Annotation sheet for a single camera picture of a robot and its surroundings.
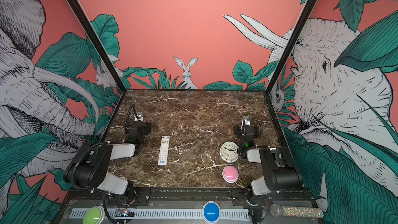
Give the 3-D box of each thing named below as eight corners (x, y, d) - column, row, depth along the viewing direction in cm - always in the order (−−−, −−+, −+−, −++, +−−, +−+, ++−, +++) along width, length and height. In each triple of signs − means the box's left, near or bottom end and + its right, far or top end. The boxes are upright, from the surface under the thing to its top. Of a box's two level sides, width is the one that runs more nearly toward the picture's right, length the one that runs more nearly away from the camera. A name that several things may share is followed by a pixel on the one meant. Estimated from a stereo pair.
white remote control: (157, 165, 86) (156, 164, 84) (162, 137, 97) (161, 135, 95) (167, 165, 86) (166, 164, 84) (171, 137, 97) (170, 135, 95)
